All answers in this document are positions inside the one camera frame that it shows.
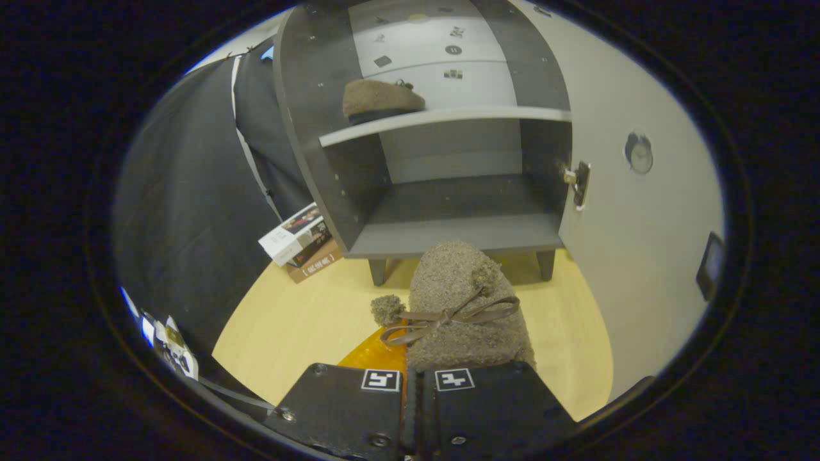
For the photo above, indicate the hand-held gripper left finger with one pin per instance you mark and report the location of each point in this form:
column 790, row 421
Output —
column 346, row 410

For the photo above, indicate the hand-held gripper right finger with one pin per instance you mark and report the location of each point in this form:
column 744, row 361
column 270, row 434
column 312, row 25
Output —
column 493, row 410

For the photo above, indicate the brown fuzzy shoe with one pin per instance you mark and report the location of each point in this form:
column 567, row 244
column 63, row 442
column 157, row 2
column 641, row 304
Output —
column 378, row 96
column 448, row 275

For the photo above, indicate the grey shoe cabinet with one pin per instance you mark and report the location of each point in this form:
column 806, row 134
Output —
column 448, row 198

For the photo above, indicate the metal door hinge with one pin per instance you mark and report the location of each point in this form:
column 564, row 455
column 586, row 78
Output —
column 580, row 186

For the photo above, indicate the brown book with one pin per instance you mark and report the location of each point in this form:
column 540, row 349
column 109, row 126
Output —
column 317, row 266

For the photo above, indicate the dark book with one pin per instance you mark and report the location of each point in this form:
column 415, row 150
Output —
column 315, row 246

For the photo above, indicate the white patterned object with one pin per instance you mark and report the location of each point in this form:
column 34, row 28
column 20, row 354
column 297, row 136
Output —
column 176, row 352

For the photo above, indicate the blue lit screen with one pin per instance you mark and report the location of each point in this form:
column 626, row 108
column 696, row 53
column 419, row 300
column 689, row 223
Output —
column 138, row 320

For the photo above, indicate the black backdrop cloth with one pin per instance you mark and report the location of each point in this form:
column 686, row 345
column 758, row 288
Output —
column 186, row 192

